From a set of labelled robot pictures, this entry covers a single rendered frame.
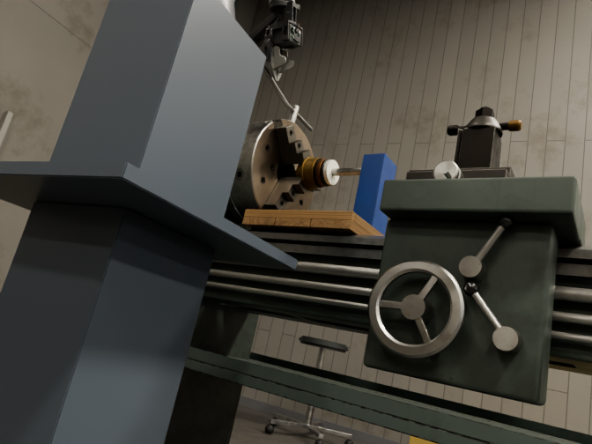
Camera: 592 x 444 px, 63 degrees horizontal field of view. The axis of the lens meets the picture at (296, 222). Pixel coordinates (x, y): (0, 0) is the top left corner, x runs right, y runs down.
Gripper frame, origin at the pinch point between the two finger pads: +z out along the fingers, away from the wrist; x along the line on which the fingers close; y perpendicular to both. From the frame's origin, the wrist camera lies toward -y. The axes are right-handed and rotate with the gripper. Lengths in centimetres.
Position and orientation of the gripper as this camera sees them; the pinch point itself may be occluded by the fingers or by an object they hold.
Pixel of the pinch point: (274, 77)
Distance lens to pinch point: 144.9
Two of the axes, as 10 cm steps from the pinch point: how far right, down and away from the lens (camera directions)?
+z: -0.3, 10.0, 0.1
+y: 8.2, 0.3, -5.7
